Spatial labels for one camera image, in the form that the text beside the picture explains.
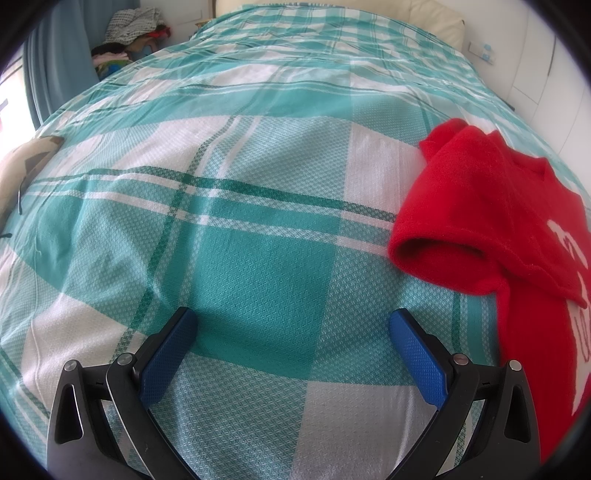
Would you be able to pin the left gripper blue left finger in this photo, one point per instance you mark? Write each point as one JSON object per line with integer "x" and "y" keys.
{"x": 81, "y": 444}

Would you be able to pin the cream padded headboard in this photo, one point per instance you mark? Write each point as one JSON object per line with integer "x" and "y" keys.
{"x": 430, "y": 16}

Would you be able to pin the beige patterned pillow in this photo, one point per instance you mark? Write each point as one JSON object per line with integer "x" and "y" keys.
{"x": 21, "y": 167}

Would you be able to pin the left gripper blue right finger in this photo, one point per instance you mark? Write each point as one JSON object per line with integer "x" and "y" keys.
{"x": 505, "y": 442}

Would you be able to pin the white wall socket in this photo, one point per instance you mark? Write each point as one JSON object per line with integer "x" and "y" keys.
{"x": 483, "y": 51}

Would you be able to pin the blue curtain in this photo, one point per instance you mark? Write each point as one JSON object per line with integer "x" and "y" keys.
{"x": 57, "y": 60}

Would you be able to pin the pile of clothes in corner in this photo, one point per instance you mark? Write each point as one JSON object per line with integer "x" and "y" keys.
{"x": 130, "y": 35}

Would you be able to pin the teal white plaid bedspread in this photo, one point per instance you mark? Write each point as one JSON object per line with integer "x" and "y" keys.
{"x": 251, "y": 170}

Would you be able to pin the red knit sweater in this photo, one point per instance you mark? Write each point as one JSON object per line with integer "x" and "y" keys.
{"x": 485, "y": 219}

